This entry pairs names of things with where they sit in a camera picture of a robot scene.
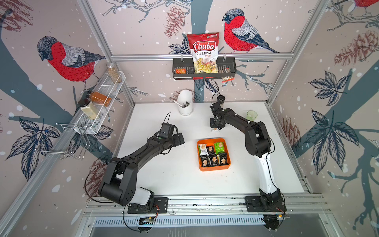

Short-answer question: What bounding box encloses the white wire wall shelf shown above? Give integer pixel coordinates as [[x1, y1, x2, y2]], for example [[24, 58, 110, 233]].
[[68, 71, 126, 134]]

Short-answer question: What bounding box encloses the green translucent cup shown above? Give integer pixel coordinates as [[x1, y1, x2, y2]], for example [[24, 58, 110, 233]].
[[246, 110, 258, 121]]

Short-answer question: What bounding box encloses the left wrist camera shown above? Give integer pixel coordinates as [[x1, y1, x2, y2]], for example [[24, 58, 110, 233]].
[[158, 122, 175, 139]]

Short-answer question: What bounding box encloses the black cookie packet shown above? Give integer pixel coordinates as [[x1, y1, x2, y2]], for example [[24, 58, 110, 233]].
[[206, 145, 216, 156], [208, 156, 219, 166], [200, 156, 211, 167], [217, 152, 229, 166]]

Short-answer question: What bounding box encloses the orange sauce bottle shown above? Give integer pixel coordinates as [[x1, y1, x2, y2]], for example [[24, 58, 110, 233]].
[[87, 91, 112, 107]]

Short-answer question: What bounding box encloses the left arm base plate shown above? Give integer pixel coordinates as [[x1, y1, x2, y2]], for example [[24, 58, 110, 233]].
[[127, 197, 169, 214]]

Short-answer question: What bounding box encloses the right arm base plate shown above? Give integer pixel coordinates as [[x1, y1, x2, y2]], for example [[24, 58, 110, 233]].
[[244, 196, 287, 212]]

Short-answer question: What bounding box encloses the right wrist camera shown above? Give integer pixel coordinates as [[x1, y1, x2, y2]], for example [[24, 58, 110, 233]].
[[209, 102, 224, 117]]

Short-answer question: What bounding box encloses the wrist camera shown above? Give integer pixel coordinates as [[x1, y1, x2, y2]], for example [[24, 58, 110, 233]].
[[158, 122, 175, 139], [209, 102, 224, 117]]

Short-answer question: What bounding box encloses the grain filled glass jar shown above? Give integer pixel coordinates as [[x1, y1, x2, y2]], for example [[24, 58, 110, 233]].
[[107, 63, 122, 84]]

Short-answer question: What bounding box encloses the green cookie packet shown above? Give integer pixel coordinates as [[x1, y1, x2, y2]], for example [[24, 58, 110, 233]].
[[214, 142, 226, 154]]

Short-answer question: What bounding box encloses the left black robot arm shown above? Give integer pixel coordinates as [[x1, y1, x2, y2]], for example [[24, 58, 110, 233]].
[[98, 133, 185, 206]]

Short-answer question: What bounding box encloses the black hanging wire basket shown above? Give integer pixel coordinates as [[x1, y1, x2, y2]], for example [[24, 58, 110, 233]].
[[172, 58, 236, 80]]

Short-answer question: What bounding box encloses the pale yellow block jar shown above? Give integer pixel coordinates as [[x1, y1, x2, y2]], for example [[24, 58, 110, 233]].
[[81, 100, 99, 120]]

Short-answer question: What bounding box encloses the metal wire rack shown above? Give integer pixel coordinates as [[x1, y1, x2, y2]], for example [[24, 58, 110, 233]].
[[35, 123, 91, 160]]

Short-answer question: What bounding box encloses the red Chuba chips bag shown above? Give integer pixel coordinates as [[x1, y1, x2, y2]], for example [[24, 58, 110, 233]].
[[187, 32, 219, 74]]

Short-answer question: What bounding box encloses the orange storage box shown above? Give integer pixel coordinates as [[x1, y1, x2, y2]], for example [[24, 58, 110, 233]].
[[197, 138, 231, 172]]

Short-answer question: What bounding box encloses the white utensil holder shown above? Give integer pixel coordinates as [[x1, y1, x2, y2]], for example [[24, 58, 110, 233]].
[[172, 89, 193, 116]]

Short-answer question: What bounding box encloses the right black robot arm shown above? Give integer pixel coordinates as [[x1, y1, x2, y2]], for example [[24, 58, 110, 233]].
[[210, 103, 286, 212]]

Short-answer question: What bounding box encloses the glass spice jar black lid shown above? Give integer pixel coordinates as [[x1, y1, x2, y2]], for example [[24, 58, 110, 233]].
[[217, 95, 226, 104]]

